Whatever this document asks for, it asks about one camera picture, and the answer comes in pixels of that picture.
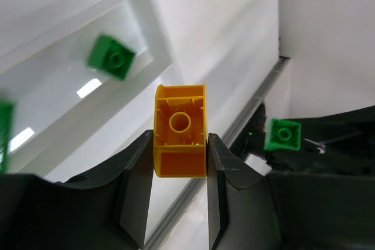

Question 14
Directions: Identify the green lego brick small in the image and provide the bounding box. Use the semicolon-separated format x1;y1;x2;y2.
264;118;302;152

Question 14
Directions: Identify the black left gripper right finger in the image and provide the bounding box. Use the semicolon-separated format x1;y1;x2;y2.
206;132;375;250

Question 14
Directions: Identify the white divided plastic tray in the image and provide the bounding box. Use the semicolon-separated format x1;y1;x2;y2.
1;0;175;178

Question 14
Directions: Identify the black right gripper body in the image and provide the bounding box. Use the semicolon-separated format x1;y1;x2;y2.
230;105;374;176

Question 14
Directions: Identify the yellow lego brick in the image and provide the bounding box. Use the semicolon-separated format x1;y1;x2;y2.
153;84;207;178

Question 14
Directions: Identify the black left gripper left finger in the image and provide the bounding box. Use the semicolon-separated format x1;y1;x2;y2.
1;130;154;249

